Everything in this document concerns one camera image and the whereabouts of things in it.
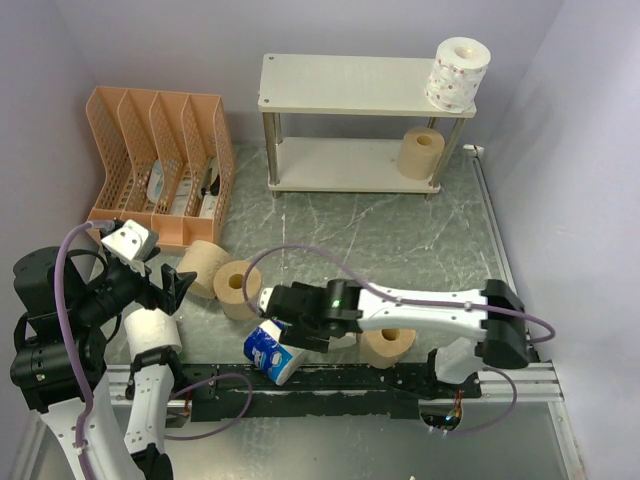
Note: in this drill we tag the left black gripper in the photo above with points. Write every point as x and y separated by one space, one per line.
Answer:
167 294

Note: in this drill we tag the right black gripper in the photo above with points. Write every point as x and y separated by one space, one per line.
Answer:
300 337

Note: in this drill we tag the brown roll sideways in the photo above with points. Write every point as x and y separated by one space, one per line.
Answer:
205 259

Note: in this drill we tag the white dotted roll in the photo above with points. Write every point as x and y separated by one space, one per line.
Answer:
346 341
457 72

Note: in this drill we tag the brown roll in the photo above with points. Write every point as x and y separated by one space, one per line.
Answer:
384 348
420 151
228 282

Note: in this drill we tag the blue paper roll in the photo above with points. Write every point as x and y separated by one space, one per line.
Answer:
265 351

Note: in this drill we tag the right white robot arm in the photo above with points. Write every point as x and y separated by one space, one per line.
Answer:
488 323

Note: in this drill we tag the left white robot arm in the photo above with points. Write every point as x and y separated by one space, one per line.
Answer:
91 439

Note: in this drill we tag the white two-tier shelf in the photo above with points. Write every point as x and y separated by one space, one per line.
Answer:
346 86

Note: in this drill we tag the plain white paper roll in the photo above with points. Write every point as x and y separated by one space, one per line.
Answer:
148 329

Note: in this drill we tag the black tool in organizer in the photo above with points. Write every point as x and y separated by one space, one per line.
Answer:
210 184

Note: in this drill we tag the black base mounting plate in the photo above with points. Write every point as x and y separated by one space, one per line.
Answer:
320 390

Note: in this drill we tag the orange plastic file organizer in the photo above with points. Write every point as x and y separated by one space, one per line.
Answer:
155 147

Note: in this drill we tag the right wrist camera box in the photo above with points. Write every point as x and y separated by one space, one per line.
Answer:
264 298

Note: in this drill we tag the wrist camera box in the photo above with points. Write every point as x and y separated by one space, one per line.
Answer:
132 243
264 298

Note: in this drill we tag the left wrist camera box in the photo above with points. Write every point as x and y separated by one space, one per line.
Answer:
132 243

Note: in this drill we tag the aluminium rail front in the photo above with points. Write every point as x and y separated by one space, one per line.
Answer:
537 383

